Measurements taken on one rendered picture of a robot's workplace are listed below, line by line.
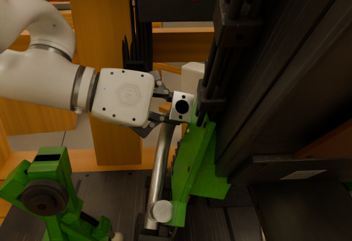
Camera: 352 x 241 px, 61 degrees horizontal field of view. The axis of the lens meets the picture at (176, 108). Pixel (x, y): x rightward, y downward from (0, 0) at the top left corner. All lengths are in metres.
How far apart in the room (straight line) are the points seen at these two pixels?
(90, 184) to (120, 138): 0.16
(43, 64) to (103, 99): 0.11
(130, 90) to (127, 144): 0.41
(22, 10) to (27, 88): 0.13
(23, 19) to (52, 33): 0.11
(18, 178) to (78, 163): 0.44
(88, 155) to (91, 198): 0.22
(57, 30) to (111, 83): 0.13
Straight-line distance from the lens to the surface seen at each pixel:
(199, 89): 0.38
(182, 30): 0.88
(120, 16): 0.76
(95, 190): 0.88
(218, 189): 0.55
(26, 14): 0.47
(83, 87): 0.53
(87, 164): 1.01
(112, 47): 0.79
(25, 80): 0.54
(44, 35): 0.58
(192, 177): 0.50
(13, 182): 0.60
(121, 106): 0.53
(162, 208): 0.56
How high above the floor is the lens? 1.51
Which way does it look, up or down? 30 degrees down
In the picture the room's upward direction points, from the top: straight up
